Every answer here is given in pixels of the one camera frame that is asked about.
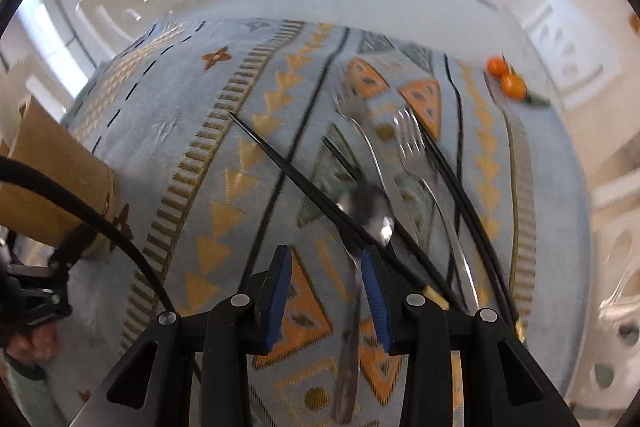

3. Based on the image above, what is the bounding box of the person's left hand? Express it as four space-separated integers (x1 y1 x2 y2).
4 321 61 367

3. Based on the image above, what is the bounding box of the patterned blue-grey tablecloth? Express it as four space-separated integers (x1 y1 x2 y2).
62 17 593 427

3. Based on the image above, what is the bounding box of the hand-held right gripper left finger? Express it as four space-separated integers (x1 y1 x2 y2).
70 245 293 427

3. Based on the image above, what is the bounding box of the black cable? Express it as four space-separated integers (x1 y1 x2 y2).
0 156 177 314

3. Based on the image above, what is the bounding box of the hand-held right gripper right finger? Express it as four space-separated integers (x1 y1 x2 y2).
360 247 581 427

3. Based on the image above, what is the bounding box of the bamboo utensil holder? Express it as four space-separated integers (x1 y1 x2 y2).
0 97 122 259

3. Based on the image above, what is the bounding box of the person's left forearm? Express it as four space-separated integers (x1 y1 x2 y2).
0 356 70 427

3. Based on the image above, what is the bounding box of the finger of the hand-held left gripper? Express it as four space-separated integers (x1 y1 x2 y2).
50 227 97 269

